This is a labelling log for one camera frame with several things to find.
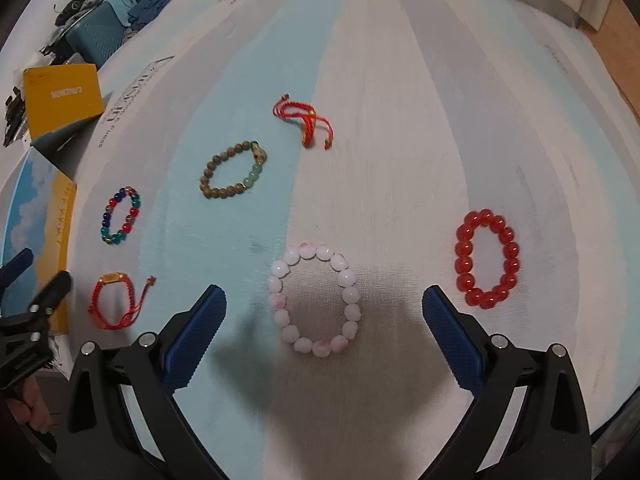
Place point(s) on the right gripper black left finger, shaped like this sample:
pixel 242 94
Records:
pixel 123 421

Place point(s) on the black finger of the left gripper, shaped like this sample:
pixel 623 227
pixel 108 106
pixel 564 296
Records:
pixel 11 271
pixel 51 296

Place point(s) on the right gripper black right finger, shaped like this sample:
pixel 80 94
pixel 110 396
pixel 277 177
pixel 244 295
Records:
pixel 550 438

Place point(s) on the person's left hand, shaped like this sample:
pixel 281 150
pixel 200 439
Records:
pixel 29 407

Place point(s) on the white cardboard box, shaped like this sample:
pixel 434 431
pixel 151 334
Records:
pixel 41 197

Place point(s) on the teal suitcase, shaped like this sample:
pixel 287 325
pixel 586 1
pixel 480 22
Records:
pixel 97 35

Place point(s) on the dark blue cloth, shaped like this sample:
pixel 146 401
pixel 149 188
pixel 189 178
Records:
pixel 144 12

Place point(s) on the striped bed sheet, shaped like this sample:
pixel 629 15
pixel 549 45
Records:
pixel 314 159

